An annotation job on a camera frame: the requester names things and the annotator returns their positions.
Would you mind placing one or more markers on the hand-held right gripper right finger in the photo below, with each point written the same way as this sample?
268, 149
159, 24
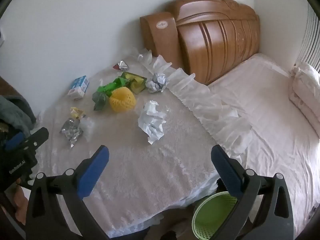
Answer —
226, 172

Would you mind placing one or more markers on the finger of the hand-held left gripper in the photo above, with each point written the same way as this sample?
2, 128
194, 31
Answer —
37, 136
13, 139

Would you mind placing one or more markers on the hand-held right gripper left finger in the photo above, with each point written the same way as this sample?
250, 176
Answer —
93, 172

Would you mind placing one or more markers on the green plastic waste basket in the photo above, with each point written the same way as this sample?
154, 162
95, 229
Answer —
212, 220

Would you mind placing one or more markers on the blue white milk carton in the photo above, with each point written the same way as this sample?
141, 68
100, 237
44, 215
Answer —
78, 87

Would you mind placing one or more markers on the dark green wrapper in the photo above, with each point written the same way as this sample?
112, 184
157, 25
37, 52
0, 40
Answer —
100, 101

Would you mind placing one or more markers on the white paper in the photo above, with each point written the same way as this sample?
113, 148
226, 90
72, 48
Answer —
151, 122

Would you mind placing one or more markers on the yellow foam fruit net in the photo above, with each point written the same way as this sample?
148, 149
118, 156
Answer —
122, 100

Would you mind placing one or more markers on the bright green plastic wrapper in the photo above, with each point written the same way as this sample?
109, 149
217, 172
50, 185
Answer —
110, 86

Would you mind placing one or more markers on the green yellow snack bag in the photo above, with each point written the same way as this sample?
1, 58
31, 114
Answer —
136, 82

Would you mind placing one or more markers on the printed grey paper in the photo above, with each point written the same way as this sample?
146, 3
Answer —
155, 82

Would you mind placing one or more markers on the grey cloth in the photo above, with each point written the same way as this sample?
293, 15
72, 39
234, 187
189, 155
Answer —
15, 112

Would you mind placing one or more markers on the silver foil bag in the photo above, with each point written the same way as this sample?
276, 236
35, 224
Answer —
71, 131

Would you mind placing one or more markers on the small yellow wrapper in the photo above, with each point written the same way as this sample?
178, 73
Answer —
77, 112

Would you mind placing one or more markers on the bed with pink sheet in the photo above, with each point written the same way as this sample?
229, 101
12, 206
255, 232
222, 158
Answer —
275, 130

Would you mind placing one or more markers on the red silver foil wrapper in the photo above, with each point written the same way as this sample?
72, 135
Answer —
121, 65

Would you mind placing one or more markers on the carved wooden headboard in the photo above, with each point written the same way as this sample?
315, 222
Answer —
220, 42

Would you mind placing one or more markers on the white striped curtain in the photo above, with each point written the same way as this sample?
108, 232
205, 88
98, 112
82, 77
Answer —
312, 42

